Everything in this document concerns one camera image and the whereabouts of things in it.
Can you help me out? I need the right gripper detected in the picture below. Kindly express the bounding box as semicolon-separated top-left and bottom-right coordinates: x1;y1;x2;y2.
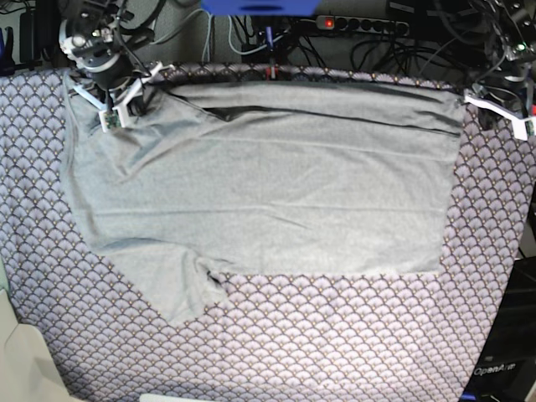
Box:
70;62;175;116

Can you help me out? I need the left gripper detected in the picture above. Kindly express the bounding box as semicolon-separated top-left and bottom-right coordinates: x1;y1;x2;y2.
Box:
464;90;523;131

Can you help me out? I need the light grey T-shirt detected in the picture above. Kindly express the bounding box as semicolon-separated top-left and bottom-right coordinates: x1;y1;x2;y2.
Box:
60;79;465;325

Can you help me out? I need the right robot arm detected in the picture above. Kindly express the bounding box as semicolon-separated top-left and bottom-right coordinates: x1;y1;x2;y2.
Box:
59;1;166;128

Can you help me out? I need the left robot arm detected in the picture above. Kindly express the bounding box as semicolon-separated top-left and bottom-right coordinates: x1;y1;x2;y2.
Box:
425;1;535;139

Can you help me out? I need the blue clamp left edge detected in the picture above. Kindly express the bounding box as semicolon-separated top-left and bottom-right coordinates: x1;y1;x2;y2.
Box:
0;27;43;77

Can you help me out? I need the blue orange centre clamp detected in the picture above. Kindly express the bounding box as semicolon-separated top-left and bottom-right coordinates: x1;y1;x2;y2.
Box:
262;26;281;80

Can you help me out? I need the black power strip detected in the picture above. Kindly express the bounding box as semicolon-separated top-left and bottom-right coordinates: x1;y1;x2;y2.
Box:
314;15;410;37

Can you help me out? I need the patterned purple tablecloth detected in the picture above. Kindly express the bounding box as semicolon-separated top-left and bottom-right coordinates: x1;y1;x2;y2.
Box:
1;70;535;401

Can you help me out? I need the black OpenArm box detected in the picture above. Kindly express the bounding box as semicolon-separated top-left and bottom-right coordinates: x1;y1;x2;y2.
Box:
460;257;535;401

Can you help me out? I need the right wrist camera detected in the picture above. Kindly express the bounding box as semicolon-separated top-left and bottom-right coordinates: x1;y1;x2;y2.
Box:
99;109;123;132

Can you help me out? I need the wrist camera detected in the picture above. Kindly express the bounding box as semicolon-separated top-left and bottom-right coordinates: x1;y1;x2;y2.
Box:
99;109;123;132
511;116;535;141

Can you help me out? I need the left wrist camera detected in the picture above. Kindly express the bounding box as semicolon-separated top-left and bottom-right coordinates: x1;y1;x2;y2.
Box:
511;116;535;141

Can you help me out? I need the grey cable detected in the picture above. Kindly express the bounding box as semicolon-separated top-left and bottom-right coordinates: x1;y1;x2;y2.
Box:
148;0;219;64

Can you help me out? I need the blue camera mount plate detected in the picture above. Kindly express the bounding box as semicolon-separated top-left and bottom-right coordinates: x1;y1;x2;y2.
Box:
201;0;320;16

